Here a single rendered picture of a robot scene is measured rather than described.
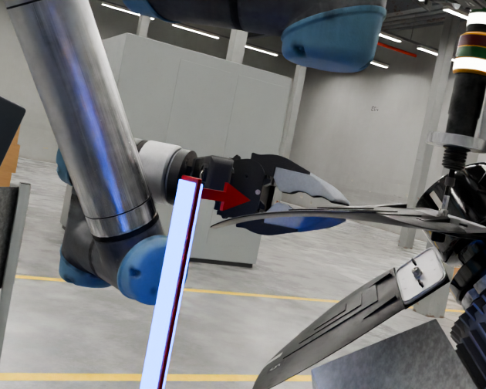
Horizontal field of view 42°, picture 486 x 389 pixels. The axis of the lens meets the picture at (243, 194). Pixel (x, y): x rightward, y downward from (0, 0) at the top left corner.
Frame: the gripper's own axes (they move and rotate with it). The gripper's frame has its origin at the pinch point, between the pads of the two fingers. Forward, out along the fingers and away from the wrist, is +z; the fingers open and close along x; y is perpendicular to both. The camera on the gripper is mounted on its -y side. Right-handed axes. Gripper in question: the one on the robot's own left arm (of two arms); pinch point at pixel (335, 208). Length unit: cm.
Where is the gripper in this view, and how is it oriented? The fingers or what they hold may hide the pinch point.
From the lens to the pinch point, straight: 72.4
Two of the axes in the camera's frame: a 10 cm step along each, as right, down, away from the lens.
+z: 9.5, 2.0, -2.4
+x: -2.2, 9.7, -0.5
